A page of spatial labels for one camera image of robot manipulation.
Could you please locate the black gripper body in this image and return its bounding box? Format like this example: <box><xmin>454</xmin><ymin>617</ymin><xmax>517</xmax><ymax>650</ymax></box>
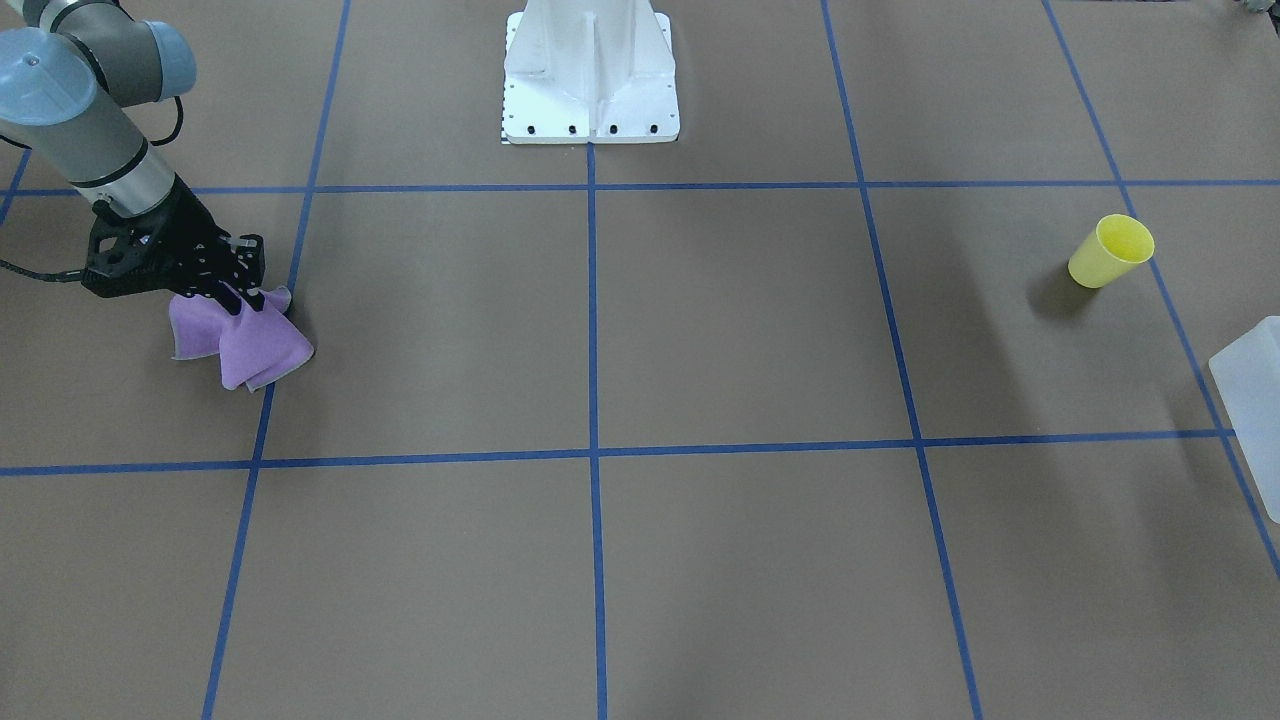
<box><xmin>79</xmin><ymin>177</ymin><xmax>241</xmax><ymax>299</ymax></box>

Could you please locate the purple microfiber cloth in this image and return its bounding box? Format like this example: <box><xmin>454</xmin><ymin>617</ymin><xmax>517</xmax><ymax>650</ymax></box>
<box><xmin>168</xmin><ymin>286</ymin><xmax>315</xmax><ymax>392</ymax></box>

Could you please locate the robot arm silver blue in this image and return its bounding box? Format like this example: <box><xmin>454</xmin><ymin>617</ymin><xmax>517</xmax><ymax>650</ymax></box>
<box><xmin>1</xmin><ymin>1</ymin><xmax>266</xmax><ymax>315</ymax></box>

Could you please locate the clear plastic storage box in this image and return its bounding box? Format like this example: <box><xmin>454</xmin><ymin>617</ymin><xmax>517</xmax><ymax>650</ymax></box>
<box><xmin>1210</xmin><ymin>315</ymin><xmax>1279</xmax><ymax>523</ymax></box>

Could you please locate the yellow plastic cup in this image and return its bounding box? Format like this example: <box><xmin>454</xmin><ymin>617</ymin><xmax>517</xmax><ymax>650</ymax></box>
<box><xmin>1068</xmin><ymin>214</ymin><xmax>1155</xmax><ymax>290</ymax></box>

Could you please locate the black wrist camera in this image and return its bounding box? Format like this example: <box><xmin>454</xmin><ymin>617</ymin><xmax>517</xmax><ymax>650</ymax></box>
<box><xmin>227</xmin><ymin>234</ymin><xmax>265</xmax><ymax>287</ymax></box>

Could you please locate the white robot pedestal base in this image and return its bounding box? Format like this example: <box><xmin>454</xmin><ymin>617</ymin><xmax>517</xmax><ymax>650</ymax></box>
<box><xmin>500</xmin><ymin>1</ymin><xmax>681</xmax><ymax>145</ymax></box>

